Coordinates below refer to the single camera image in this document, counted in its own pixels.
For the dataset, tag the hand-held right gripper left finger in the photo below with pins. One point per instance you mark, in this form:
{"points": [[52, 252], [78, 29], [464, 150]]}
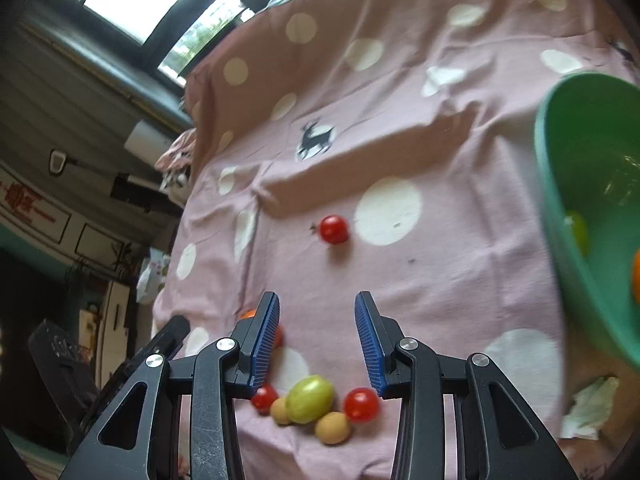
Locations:
{"points": [[264, 345]]}

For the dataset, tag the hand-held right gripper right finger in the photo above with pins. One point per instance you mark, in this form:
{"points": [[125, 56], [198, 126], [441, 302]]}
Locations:
{"points": [[370, 345]]}

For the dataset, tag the red cherry tomato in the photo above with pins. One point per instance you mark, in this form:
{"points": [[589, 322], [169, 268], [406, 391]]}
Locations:
{"points": [[334, 229], [361, 404], [264, 397]]}

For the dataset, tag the small yellow cherry tomato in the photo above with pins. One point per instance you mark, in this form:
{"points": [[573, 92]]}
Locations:
{"points": [[279, 411]]}

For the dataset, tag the large green cherry tomato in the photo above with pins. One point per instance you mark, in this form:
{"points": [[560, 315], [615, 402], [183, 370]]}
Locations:
{"points": [[310, 399]]}

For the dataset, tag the large yellow cherry tomato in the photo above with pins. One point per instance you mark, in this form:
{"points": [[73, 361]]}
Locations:
{"points": [[332, 427]]}

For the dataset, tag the small green cherry tomato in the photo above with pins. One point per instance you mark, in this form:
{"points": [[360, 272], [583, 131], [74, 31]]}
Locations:
{"points": [[579, 232]]}

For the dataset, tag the large orange cherry tomato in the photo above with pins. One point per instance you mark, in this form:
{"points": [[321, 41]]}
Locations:
{"points": [[636, 275]]}

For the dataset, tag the green bowl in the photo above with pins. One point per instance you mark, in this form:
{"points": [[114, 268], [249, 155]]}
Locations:
{"points": [[600, 160]]}

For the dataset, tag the black device with knobs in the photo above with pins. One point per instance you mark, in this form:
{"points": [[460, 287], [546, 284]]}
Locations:
{"points": [[60, 360]]}

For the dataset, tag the floral cloth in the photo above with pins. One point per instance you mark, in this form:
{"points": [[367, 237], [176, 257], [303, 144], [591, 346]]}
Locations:
{"points": [[175, 170]]}

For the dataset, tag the pink dotted deer blanket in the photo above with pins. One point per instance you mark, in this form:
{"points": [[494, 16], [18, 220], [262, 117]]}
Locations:
{"points": [[425, 160]]}

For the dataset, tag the small crumpled tissue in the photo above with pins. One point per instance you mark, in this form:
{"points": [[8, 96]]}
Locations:
{"points": [[592, 407]]}

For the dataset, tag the black wall-mounted device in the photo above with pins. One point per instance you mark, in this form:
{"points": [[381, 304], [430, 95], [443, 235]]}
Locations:
{"points": [[135, 190]]}

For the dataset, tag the red wall poster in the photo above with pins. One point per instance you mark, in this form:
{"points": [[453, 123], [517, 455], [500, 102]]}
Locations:
{"points": [[25, 200]]}

